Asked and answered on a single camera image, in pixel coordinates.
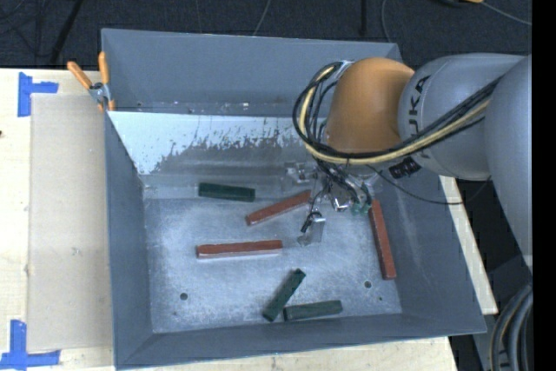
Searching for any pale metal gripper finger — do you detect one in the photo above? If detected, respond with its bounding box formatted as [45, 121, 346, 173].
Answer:
[284, 162, 319, 189]
[296, 215, 328, 248]

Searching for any red-brown flat block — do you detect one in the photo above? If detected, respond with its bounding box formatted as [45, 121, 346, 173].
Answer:
[195, 239, 285, 261]
[367, 198, 398, 282]
[244, 189, 314, 228]

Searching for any dark green flat block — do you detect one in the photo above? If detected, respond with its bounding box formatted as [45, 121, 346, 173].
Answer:
[261, 268, 308, 323]
[197, 182, 257, 203]
[282, 299, 344, 322]

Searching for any grey metal bin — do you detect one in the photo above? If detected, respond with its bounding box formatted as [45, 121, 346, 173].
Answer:
[100, 28, 488, 368]

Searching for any pale wood flat board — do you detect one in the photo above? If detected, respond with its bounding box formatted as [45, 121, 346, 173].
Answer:
[25, 92, 115, 355]

